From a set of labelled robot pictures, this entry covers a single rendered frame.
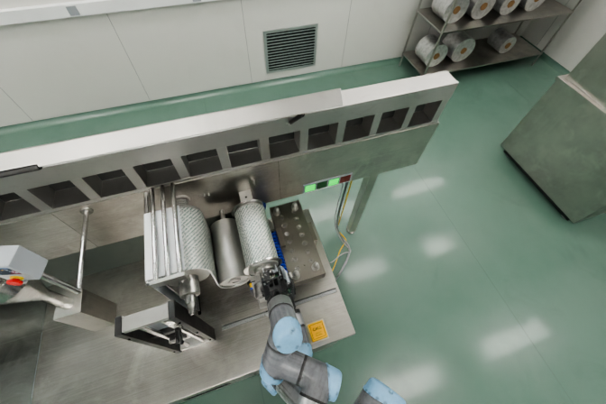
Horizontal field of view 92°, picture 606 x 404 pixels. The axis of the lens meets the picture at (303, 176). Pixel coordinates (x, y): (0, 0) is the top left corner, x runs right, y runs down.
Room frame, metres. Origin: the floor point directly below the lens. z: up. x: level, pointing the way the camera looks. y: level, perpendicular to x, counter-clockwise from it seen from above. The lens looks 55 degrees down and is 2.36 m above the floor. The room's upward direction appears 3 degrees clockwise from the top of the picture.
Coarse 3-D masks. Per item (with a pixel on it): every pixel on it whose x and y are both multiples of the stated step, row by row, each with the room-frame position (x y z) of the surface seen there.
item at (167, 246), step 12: (156, 216) 0.45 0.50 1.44; (168, 216) 0.45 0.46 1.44; (156, 228) 0.41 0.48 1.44; (168, 228) 0.41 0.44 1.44; (180, 228) 0.41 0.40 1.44; (156, 240) 0.36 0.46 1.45; (168, 240) 0.37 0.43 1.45; (180, 240) 0.37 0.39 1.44; (156, 252) 0.32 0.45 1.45; (168, 252) 0.32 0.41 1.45; (180, 252) 0.33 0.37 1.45; (156, 264) 0.28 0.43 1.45; (168, 264) 0.28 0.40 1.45; (180, 264) 0.29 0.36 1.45; (156, 276) 0.25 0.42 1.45; (168, 276) 0.25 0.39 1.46; (180, 276) 0.25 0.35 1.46
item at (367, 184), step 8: (376, 176) 1.10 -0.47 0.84; (368, 184) 1.09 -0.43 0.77; (360, 192) 1.12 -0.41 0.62; (368, 192) 1.10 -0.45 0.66; (360, 200) 1.09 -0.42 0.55; (360, 208) 1.09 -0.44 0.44; (352, 216) 1.12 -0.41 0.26; (360, 216) 1.10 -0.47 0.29; (352, 224) 1.09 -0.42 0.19; (352, 232) 1.09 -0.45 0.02
